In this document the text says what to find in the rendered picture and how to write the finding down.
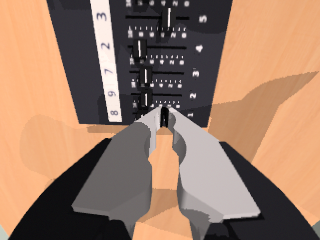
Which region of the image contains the black lighting desk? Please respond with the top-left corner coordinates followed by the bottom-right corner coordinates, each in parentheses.
top-left (46, 0), bottom-right (233, 128)

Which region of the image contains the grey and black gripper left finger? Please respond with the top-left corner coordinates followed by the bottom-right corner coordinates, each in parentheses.
top-left (8, 106), bottom-right (164, 240)

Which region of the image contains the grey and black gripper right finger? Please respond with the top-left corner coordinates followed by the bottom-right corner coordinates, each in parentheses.
top-left (164, 106), bottom-right (320, 240)

